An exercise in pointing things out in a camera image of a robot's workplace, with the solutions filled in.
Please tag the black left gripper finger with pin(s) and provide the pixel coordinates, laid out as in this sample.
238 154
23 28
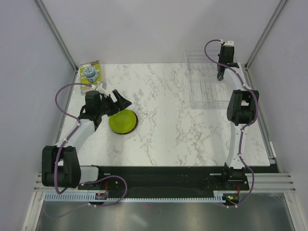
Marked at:
107 100
121 103

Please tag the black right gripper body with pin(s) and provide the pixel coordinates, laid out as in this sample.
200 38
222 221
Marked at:
232 56

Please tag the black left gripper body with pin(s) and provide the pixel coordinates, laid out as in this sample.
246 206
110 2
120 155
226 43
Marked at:
104 109

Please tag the red floral plate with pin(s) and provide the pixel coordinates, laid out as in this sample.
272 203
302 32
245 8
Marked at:
131 129

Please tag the lime green plate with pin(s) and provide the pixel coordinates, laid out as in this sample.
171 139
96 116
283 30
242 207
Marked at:
113 119

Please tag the dark green plate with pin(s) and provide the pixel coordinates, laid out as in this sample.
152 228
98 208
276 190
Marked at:
220 76

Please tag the yellow patterned plate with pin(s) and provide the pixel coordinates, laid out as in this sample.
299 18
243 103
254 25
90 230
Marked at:
126 124

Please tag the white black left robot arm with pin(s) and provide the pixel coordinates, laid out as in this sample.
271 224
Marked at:
60 166

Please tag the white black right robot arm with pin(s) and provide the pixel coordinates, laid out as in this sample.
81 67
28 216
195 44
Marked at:
241 112

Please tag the green box with wooden base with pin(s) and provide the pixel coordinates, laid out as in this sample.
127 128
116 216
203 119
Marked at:
91 74

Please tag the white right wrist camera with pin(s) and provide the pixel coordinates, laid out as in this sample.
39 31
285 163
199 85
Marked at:
227 44

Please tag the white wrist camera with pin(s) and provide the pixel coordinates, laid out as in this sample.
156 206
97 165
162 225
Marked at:
227 44
99 88

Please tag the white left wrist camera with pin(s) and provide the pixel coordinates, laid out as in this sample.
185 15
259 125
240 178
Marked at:
99 88

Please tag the white wire dish rack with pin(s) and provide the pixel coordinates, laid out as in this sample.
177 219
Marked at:
203 89

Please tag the aluminium frame post right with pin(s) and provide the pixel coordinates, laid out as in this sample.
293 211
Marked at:
269 26

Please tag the aluminium frame post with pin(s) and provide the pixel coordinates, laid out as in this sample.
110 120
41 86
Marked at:
55 32
269 26

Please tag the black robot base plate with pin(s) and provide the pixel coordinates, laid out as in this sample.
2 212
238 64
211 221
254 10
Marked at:
111 178

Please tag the aluminium frame post left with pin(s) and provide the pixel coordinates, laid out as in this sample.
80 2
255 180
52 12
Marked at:
55 32

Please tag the white slotted cable duct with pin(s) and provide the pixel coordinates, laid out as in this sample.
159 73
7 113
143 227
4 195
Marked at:
97 197

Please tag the aluminium rail front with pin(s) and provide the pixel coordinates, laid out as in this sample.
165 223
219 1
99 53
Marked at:
259 182

